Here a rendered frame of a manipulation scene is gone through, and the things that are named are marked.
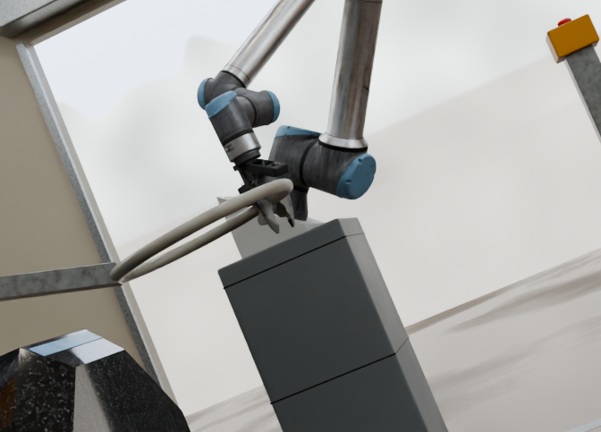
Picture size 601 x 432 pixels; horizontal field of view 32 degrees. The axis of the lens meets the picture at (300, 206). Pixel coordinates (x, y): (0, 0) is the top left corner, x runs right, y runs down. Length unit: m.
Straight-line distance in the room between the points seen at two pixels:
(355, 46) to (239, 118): 0.53
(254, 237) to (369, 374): 0.53
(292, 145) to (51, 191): 4.65
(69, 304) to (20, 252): 0.52
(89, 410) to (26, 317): 5.64
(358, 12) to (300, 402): 1.13
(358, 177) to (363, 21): 0.45
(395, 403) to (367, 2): 1.15
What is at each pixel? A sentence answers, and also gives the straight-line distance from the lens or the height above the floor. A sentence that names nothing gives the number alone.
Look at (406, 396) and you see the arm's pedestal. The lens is 3.09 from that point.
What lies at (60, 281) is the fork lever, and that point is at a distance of 2.49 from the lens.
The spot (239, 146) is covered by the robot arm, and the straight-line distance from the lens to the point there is 2.66.
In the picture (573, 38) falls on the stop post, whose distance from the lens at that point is 2.96.
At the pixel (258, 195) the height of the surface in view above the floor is 0.92.
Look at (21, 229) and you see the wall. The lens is 7.83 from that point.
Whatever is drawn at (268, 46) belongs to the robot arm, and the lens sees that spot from 2.94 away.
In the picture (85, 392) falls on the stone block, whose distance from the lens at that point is 2.23.
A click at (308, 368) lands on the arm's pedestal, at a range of 3.12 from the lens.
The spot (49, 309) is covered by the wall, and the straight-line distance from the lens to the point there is 7.76.
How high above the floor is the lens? 0.68
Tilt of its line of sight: 5 degrees up
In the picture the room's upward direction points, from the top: 23 degrees counter-clockwise
